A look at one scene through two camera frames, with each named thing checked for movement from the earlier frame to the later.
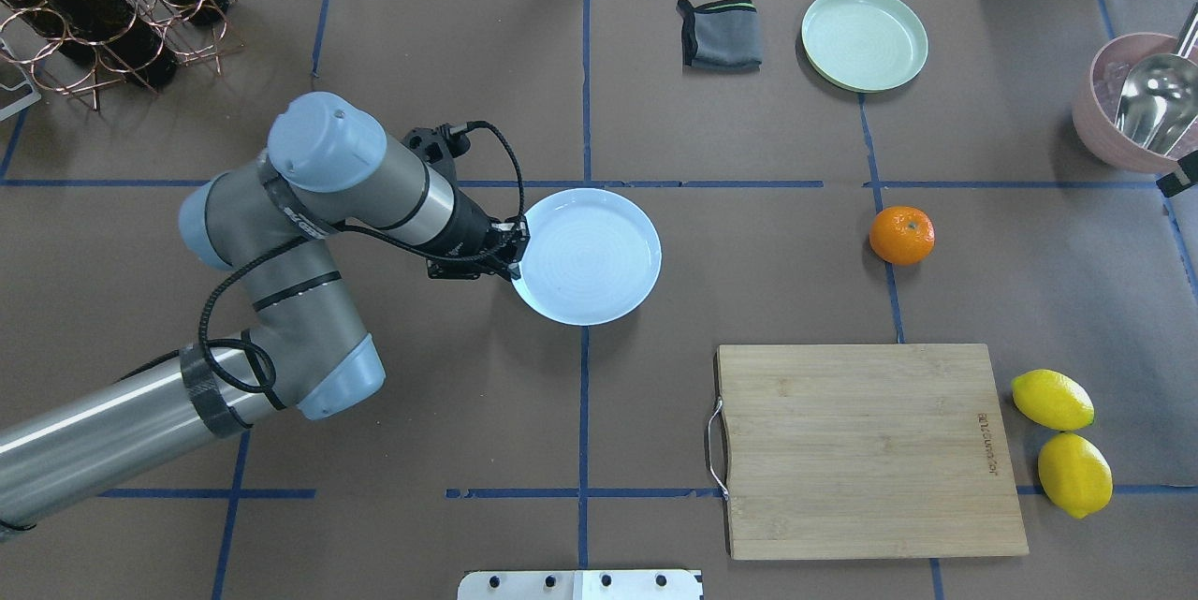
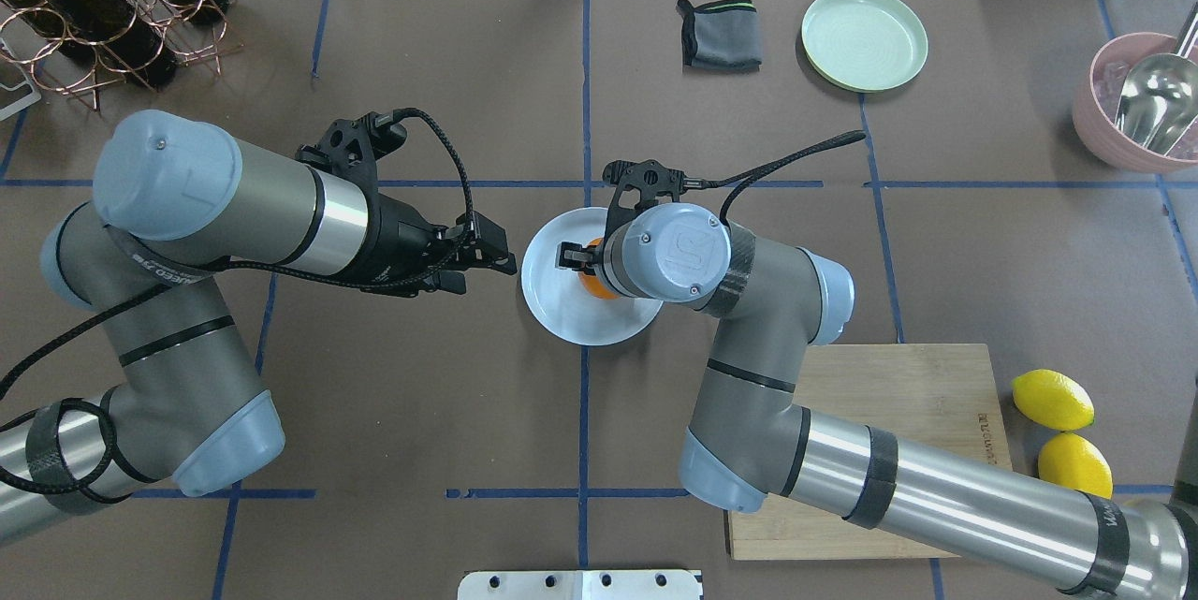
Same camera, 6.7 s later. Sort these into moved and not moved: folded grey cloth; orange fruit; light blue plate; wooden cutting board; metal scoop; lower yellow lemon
Moved: orange fruit; light blue plate
Not moved: lower yellow lemon; wooden cutting board; folded grey cloth; metal scoop
